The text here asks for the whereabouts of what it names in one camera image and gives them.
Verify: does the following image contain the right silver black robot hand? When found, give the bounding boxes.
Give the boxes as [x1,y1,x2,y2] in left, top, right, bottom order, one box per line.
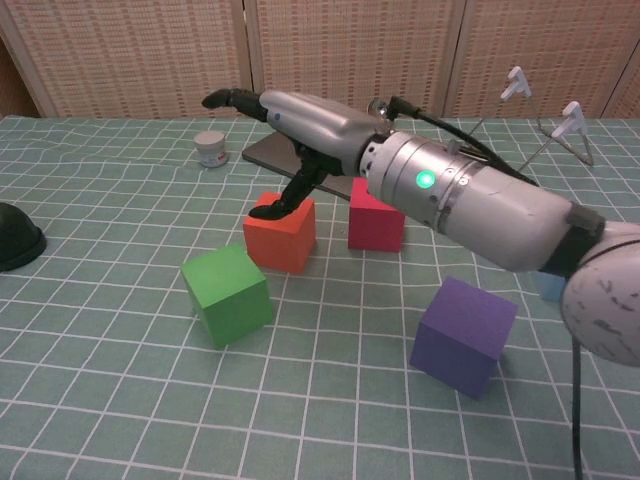
[201,87,389,221]

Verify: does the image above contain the green cube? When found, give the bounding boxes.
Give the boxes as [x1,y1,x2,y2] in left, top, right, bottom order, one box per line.
[180,244,275,350]

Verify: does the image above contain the metal wire stand white tips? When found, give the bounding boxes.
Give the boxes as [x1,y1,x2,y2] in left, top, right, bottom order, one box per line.
[469,66,595,174]

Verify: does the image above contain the black dome-shaped object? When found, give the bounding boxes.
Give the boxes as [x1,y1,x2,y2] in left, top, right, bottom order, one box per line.
[0,202,48,273]

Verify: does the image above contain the green checked tablecloth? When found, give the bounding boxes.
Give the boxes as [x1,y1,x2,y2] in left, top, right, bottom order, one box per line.
[0,115,640,480]

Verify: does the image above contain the metal soup ladle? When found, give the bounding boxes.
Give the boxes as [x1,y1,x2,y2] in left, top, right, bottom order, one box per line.
[367,98,396,122]

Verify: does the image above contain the grey closed laptop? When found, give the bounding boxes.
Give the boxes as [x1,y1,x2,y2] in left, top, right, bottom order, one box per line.
[241,130,366,201]

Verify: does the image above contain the purple cube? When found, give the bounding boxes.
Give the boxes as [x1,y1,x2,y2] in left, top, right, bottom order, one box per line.
[409,276,519,400]

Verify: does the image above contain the light blue cube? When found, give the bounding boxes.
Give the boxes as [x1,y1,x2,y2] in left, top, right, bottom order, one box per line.
[534,269,569,303]

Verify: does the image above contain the orange cube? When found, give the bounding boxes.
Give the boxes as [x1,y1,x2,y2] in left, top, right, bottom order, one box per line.
[242,191,318,275]

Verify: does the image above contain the small white jar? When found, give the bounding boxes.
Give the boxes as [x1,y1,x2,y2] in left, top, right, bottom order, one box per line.
[193,130,230,169]

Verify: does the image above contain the bamboo folding screen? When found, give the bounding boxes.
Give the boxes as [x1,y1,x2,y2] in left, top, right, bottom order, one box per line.
[0,0,640,120]

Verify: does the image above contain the red cube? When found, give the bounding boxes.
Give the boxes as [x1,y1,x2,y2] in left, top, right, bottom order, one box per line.
[347,177,406,252]

